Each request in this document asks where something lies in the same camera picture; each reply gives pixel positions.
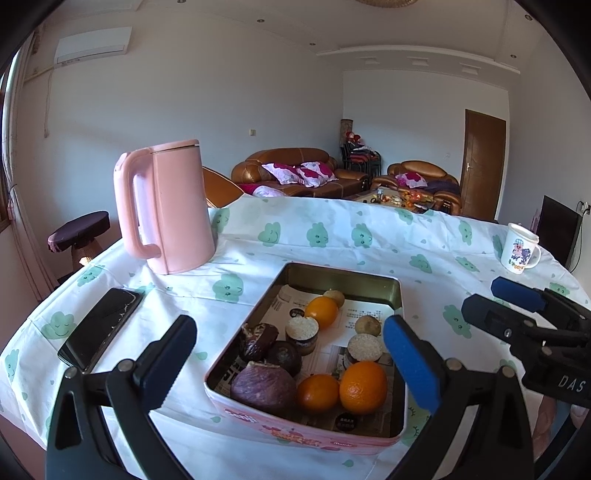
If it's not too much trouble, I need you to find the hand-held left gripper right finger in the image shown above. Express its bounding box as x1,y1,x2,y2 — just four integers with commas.
382,315,536,480

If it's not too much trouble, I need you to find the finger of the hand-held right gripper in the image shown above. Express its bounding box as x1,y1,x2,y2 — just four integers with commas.
490,276,591,324
461,293,564,358

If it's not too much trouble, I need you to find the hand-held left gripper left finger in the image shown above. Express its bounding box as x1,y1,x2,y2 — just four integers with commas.
46,315,198,480

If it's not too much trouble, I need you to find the large orange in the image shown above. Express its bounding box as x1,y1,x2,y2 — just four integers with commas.
339,361,389,415

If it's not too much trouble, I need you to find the brown oval fruit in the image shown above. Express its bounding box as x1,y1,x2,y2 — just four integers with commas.
355,315,384,336

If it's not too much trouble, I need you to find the small orange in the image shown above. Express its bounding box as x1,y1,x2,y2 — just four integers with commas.
305,296,339,330
296,374,341,413

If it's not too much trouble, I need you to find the large purple passion fruit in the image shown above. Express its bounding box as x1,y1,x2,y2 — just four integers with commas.
230,361,297,418

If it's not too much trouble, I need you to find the dark brown round fruit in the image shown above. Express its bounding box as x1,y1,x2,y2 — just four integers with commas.
265,340,303,376

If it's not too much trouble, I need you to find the pink tin box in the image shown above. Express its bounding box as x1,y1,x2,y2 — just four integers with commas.
203,261,408,457

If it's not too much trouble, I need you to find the person's right hand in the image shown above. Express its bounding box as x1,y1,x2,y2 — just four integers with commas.
534,394,581,463

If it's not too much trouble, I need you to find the white cartoon mug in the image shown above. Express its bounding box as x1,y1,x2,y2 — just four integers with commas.
501,222,542,275

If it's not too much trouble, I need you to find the dark cup white top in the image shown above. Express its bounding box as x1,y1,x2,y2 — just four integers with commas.
345,333,384,372
284,316,320,356

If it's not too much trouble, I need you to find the black television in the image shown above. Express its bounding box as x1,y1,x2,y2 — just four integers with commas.
538,195,583,268

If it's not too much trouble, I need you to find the newspaper lining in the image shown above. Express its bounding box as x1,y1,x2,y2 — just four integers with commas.
217,284,402,435

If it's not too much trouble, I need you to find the black smartphone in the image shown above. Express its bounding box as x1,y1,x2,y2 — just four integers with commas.
57,287,145,370

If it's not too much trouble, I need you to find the brown wooden door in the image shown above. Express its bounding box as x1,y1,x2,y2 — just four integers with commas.
463,109,508,221

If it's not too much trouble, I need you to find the cluttered coffee table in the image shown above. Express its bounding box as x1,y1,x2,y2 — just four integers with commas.
355,187,439,215

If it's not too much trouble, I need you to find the brown leather armchair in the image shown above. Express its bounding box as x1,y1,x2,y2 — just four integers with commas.
202,166,245,209
373,160,462,215

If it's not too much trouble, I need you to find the pink electric kettle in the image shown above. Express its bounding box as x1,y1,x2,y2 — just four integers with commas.
113,138,217,276

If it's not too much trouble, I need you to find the dark round stool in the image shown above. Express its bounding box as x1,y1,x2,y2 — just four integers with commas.
47,211,112,282

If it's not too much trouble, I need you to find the stack of dark chairs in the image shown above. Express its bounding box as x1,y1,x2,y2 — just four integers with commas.
341,138,383,176

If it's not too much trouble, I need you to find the pink cloth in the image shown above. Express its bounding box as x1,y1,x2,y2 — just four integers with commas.
238,182,287,198

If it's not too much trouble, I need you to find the pale curtain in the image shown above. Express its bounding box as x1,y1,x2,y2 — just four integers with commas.
0,41,51,296

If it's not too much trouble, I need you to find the brown leather sofa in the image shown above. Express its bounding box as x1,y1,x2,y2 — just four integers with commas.
231,148,370,200

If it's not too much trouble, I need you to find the white wall air conditioner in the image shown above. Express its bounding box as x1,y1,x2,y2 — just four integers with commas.
54,26,133,65

